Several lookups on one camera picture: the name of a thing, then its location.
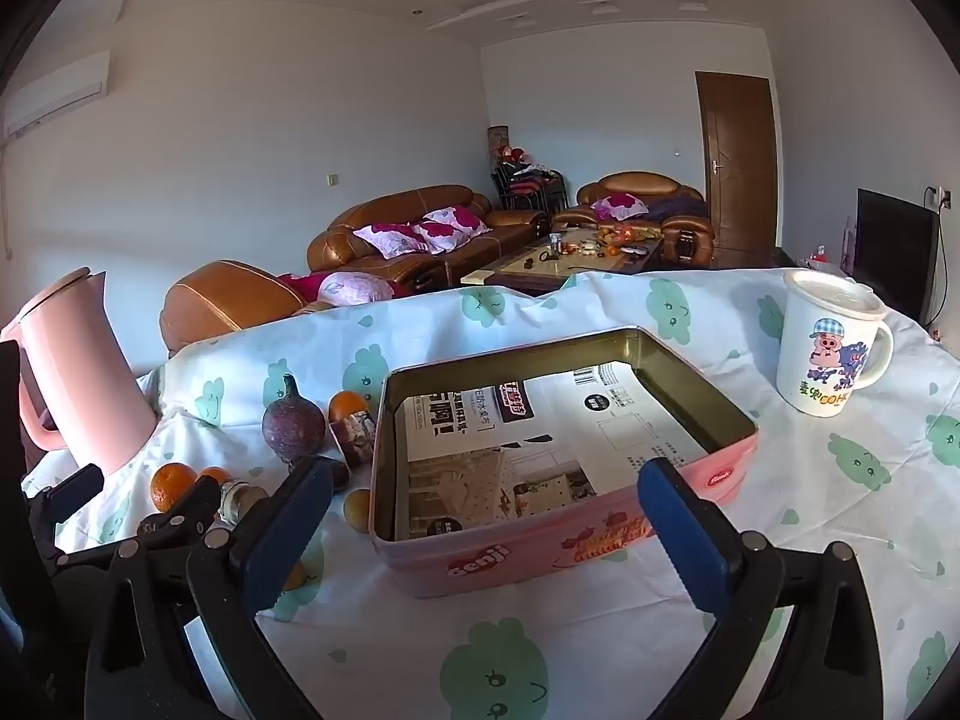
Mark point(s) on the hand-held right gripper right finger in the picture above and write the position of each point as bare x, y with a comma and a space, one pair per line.
682, 540

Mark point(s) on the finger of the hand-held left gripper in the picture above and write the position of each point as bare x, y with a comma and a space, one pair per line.
71, 491
184, 510

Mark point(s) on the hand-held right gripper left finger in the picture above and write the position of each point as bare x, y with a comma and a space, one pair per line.
289, 532

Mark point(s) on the pink tin box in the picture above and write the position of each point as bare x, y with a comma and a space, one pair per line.
525, 547

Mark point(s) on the pink electric kettle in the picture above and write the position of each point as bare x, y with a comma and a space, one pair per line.
82, 375

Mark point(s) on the purple passion fruit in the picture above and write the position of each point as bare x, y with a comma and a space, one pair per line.
292, 424

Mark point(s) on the round brown cookie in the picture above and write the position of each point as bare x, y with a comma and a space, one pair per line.
356, 441

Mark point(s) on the printed paper sheet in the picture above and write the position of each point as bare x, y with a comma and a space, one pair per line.
600, 420

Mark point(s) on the white green cloud tablecloth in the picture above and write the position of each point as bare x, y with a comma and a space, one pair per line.
525, 652

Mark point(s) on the white cartoon pig mug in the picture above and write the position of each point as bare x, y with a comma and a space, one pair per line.
817, 382

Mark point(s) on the brown leather armchair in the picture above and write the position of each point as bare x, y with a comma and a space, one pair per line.
217, 300
637, 184

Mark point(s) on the magenta cloth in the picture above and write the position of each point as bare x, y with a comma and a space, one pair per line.
298, 286

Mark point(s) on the pale pink pillow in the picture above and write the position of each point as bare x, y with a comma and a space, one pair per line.
352, 289

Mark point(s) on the white magenta flower pillow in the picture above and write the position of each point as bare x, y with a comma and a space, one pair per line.
619, 205
450, 229
390, 240

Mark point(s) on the pile of oranges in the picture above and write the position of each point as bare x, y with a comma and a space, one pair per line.
615, 236

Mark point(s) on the wooden coffee table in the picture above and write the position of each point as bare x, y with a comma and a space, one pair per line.
525, 266

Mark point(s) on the white air conditioner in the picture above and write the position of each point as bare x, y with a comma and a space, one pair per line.
52, 97

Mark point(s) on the purple blanket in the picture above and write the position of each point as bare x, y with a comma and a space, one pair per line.
679, 208

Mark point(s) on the brown leather sofa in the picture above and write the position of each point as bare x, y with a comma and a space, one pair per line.
390, 202

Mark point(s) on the black television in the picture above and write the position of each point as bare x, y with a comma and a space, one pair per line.
892, 255

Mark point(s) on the brown wooden door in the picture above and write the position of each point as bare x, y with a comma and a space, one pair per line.
739, 165

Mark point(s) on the stack of black chairs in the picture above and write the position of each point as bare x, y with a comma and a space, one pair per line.
529, 187

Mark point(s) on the tall floor vase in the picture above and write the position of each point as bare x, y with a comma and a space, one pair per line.
497, 142

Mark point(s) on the wall power outlet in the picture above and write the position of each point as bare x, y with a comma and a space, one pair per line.
941, 197

